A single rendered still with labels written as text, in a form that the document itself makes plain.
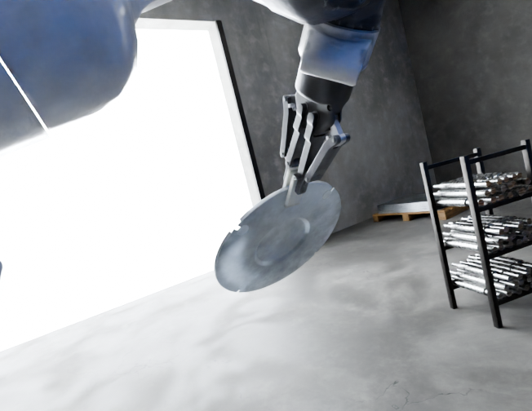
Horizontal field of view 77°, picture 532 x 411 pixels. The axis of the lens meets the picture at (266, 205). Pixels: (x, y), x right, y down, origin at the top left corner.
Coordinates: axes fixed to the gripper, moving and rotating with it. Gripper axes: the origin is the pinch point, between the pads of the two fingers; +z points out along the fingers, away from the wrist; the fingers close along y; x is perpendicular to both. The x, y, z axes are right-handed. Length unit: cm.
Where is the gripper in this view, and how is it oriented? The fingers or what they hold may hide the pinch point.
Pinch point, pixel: (293, 187)
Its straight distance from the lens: 56.4
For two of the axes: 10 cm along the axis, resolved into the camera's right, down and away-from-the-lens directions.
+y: -5.2, -6.4, 5.7
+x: -8.4, 2.5, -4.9
